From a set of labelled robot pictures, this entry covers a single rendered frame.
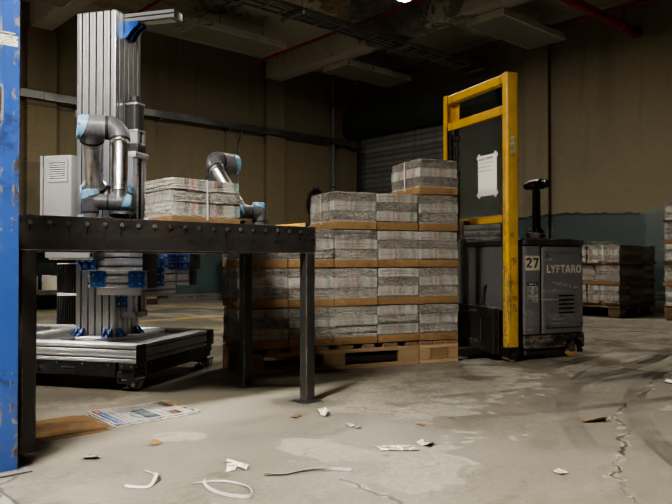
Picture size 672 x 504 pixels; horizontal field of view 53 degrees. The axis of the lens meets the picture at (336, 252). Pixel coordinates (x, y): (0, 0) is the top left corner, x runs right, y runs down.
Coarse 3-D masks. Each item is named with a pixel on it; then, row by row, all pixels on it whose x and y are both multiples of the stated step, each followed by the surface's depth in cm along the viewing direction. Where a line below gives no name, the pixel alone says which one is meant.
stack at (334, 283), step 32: (224, 256) 409; (256, 256) 384; (288, 256) 393; (320, 256) 399; (352, 256) 408; (384, 256) 417; (416, 256) 426; (224, 288) 408; (256, 288) 383; (288, 288) 394; (320, 288) 400; (352, 288) 408; (384, 288) 416; (416, 288) 425; (224, 320) 412; (256, 320) 384; (288, 320) 393; (320, 320) 399; (352, 320) 408; (384, 320) 416; (416, 320) 425; (224, 352) 411; (256, 352) 397; (288, 352) 391; (320, 352) 399; (352, 352) 407; (416, 352) 425
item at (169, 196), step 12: (156, 180) 327; (168, 180) 318; (180, 180) 318; (192, 180) 322; (156, 192) 327; (168, 192) 318; (180, 192) 318; (192, 192) 322; (156, 204) 327; (168, 204) 318; (180, 204) 318; (192, 204) 322; (156, 216) 327; (192, 216) 322
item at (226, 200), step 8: (216, 184) 330; (224, 184) 334; (232, 184) 337; (216, 192) 331; (224, 192) 334; (232, 192) 336; (216, 200) 330; (224, 200) 334; (232, 200) 337; (216, 208) 331; (224, 208) 334; (232, 208) 337; (216, 216) 331; (224, 216) 334; (232, 216) 337
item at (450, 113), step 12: (444, 108) 499; (456, 108) 498; (444, 120) 498; (456, 120) 498; (444, 132) 498; (444, 144) 498; (456, 144) 496; (444, 156) 498; (456, 156) 496; (456, 168) 496; (456, 240) 495
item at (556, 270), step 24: (480, 240) 487; (528, 240) 441; (552, 240) 449; (576, 240) 458; (480, 264) 482; (528, 264) 442; (552, 264) 450; (576, 264) 458; (480, 288) 482; (528, 288) 441; (552, 288) 449; (576, 288) 458; (528, 312) 441; (552, 312) 449; (576, 312) 457; (528, 336) 440; (552, 336) 448; (576, 336) 456
